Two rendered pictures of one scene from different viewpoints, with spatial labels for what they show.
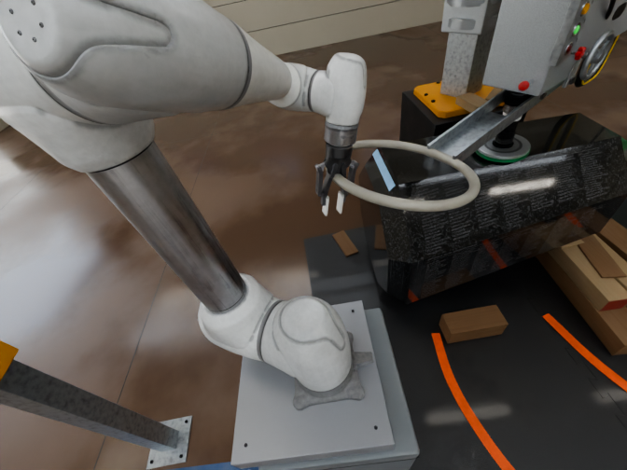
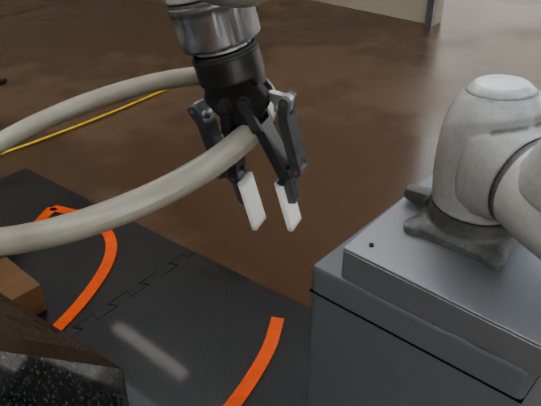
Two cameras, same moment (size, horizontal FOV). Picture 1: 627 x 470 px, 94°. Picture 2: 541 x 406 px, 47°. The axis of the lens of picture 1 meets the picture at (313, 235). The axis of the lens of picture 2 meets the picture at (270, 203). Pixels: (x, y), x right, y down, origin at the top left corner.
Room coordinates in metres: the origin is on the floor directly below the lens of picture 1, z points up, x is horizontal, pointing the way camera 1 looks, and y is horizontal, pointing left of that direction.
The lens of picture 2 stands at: (1.26, 0.31, 1.49)
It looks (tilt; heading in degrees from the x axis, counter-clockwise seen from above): 32 degrees down; 216
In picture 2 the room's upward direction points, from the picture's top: straight up
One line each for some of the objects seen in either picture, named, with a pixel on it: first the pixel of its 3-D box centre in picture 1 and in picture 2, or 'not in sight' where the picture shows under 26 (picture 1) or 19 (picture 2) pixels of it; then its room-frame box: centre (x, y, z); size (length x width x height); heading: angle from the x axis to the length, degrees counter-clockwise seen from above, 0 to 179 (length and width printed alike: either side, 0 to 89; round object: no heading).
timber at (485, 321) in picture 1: (471, 324); not in sight; (0.65, -0.74, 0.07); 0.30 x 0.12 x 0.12; 87
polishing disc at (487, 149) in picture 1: (502, 145); not in sight; (1.07, -0.92, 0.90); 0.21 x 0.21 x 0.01
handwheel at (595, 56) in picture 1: (585, 54); not in sight; (1.02, -1.08, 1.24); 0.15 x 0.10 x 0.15; 116
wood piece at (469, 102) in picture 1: (472, 103); not in sight; (1.69, -1.15, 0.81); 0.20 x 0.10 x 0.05; 7
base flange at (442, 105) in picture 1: (459, 93); not in sight; (1.94, -1.20, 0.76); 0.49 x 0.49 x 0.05; 89
